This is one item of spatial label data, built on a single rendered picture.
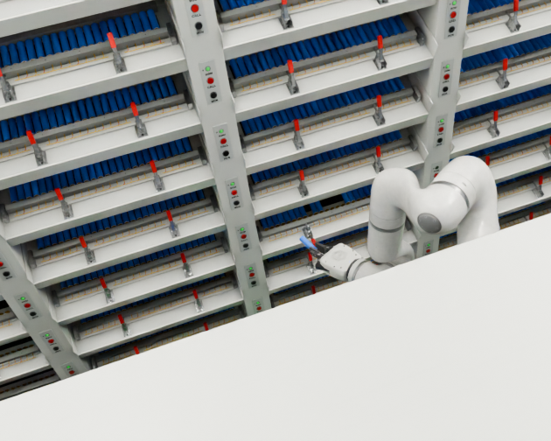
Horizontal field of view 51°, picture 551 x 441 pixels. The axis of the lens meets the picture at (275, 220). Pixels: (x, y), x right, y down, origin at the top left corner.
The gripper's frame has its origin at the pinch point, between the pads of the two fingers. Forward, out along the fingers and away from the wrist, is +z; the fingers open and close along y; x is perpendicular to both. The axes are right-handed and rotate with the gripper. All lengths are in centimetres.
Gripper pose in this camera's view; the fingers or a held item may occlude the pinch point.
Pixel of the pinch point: (317, 250)
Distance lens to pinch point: 179.9
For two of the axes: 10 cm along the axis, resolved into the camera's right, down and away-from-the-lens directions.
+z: -6.7, -3.5, 6.5
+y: -7.2, 5.3, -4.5
